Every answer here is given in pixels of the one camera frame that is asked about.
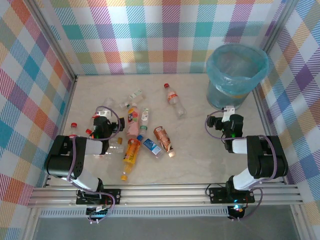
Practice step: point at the brown drink bottle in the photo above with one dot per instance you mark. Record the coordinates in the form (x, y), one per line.
(162, 137)

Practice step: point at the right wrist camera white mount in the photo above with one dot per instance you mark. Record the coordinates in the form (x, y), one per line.
(228, 112)

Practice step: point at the clear bottle gold cap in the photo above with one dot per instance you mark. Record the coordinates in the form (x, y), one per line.
(116, 147)

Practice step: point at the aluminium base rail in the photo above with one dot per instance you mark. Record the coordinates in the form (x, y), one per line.
(162, 193)

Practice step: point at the clear bottle blue cap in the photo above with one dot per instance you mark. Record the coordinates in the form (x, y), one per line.
(151, 146)

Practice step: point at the clear cola bottle red cap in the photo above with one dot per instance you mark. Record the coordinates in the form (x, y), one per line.
(173, 98)

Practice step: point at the black controller board with light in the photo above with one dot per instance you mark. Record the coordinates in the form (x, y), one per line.
(236, 209)

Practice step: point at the aluminium table side rail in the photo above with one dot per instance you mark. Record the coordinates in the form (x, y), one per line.
(264, 112)
(68, 105)

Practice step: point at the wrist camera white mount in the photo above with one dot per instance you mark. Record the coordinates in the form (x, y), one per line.
(228, 112)
(103, 113)

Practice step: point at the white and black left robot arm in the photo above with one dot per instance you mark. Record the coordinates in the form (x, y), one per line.
(93, 147)

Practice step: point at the orange juice bottle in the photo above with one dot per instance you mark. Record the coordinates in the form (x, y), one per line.
(131, 152)

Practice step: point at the green controller board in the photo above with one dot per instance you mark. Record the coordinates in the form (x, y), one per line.
(98, 213)

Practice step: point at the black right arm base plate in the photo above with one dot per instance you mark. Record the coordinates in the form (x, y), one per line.
(216, 195)

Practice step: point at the aluminium frame post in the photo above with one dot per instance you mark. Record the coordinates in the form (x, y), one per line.
(52, 42)
(278, 25)

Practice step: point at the pink drink bottle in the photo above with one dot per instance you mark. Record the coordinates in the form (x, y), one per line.
(132, 125)

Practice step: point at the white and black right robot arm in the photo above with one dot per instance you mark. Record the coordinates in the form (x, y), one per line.
(240, 146)

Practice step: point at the small clear bottle green label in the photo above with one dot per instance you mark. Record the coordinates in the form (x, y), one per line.
(136, 94)

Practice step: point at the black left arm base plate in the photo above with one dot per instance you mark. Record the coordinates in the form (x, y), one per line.
(113, 196)

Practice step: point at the bin with blue liner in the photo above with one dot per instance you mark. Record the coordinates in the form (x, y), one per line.
(225, 100)

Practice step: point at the clear bottle red label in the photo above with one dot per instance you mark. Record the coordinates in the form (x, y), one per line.
(95, 115)

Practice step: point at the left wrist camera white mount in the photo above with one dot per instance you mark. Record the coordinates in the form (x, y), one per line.
(103, 113)

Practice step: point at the white bottle green label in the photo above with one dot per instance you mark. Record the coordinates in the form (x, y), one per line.
(145, 117)

